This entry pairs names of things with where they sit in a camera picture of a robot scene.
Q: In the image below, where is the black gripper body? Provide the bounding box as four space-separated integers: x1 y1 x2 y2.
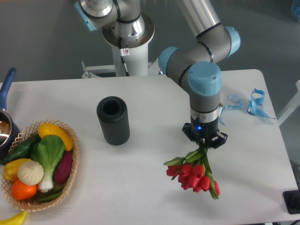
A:
182 118 228 148

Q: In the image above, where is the red tulip bouquet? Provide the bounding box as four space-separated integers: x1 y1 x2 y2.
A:
163 101 223 200

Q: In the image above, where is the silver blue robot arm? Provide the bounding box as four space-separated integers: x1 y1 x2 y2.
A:
75 0 240 149

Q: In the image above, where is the blue ribbon strip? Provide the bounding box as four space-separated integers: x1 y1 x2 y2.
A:
218 94 243 125

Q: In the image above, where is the blue ribbon tangle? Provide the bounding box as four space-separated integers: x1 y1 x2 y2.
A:
247 88 275 119

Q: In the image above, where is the black ribbed vase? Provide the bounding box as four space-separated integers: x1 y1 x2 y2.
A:
97 96 130 146

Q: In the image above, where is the black device at edge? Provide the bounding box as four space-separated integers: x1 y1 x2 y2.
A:
283 190 300 215

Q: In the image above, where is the purple sweet potato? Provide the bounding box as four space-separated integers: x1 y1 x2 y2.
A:
53 151 73 183

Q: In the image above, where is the green bok choy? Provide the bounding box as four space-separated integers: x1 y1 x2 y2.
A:
31 135 65 193

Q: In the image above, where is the dark green cucumber in basket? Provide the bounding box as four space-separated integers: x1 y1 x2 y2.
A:
34 186 64 203

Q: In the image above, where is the white steamed bun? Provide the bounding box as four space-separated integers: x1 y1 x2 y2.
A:
17 161 44 186

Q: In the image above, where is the woven bamboo basket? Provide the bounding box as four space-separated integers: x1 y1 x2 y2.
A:
1 120 79 212

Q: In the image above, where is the orange fruit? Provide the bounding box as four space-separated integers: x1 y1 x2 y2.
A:
11 180 38 200

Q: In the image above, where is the yellow bell pepper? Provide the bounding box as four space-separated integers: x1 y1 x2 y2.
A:
3 158 30 182

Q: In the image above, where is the yellow banana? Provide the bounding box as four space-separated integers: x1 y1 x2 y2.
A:
0 211 27 225

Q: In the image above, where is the white table leg frame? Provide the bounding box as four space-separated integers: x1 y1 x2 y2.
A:
277 80 300 126

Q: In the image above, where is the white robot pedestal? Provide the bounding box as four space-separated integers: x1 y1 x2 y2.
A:
81 13 165 79

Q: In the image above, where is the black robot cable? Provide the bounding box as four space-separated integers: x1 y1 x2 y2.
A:
118 37 130 77

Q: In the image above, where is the blue handled saucepan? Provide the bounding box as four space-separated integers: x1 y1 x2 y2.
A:
0 67 20 161

